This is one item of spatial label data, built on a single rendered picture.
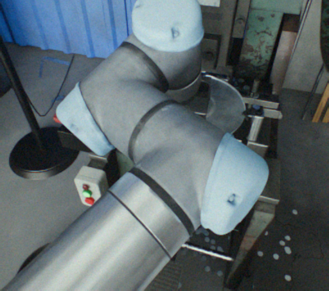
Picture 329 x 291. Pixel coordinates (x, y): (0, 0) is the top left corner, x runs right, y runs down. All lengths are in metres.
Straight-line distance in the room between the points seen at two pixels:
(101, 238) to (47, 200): 1.43
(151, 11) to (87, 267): 0.24
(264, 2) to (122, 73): 0.41
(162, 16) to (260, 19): 0.70
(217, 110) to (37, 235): 1.06
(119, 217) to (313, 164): 1.68
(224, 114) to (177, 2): 0.51
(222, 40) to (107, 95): 0.49
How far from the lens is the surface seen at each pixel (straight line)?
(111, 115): 0.29
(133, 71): 0.31
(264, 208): 0.84
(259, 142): 0.86
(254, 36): 1.03
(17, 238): 1.59
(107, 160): 0.89
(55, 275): 0.23
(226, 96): 0.87
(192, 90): 0.42
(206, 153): 0.24
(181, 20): 0.31
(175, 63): 0.33
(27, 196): 1.70
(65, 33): 2.56
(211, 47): 0.73
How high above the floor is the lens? 1.31
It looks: 44 degrees down
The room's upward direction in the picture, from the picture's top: straight up
